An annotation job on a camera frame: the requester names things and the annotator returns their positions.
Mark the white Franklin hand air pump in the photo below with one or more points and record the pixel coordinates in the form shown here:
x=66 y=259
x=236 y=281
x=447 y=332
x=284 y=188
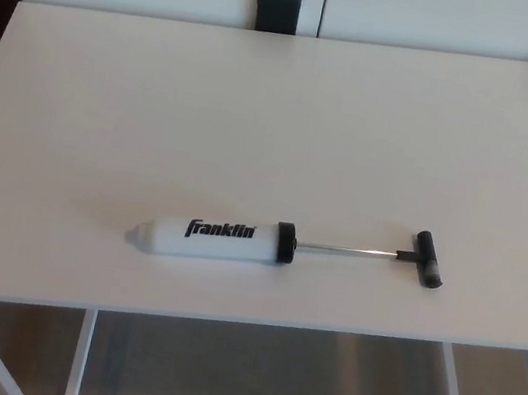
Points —
x=215 y=245

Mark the left black bracket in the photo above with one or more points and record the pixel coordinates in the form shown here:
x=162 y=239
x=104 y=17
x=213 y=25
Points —
x=277 y=12

